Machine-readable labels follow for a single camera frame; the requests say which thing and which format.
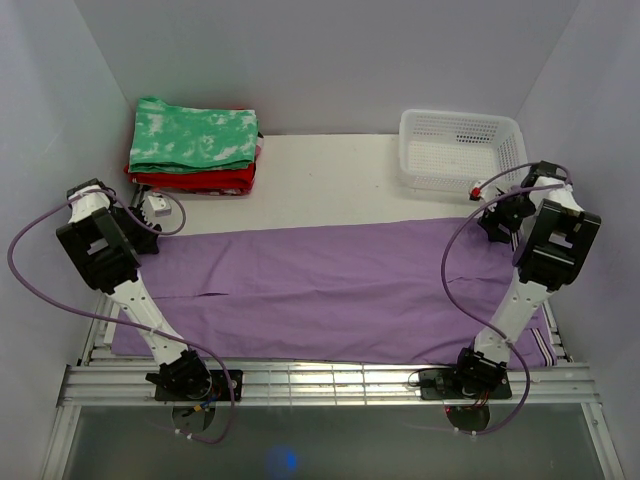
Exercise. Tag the red folded garment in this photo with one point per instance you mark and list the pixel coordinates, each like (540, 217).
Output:
(227, 182)

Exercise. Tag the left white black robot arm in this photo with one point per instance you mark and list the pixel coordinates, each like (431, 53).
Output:
(104, 243)

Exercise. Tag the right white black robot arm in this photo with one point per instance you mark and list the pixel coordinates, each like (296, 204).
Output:
(549, 257)

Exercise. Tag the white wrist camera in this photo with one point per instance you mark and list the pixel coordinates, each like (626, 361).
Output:
(156, 205)
(483, 192)

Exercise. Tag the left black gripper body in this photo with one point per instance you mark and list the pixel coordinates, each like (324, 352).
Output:
(136, 235)

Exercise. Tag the aluminium rail frame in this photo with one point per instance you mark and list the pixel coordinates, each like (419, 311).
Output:
(103, 379)

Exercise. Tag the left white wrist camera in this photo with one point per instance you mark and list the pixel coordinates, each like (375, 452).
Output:
(156, 205)

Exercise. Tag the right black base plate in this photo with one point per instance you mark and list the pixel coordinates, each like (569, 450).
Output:
(442, 384)

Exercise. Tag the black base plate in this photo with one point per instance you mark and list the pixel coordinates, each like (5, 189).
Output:
(442, 384)
(213, 386)

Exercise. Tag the white perforated plastic basket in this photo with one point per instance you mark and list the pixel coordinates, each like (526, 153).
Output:
(451, 151)

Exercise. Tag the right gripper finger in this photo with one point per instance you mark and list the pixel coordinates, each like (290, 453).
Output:
(498, 234)
(487, 221)

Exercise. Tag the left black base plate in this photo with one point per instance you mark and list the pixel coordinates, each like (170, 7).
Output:
(213, 386)

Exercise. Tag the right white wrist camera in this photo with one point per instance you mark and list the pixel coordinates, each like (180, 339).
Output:
(483, 192)

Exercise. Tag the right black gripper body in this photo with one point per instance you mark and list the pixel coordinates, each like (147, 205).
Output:
(511, 211)

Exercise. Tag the purple trousers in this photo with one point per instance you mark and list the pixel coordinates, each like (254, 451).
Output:
(410, 292)

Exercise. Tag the green white patterned folded garment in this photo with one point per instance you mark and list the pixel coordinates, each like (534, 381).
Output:
(183, 140)

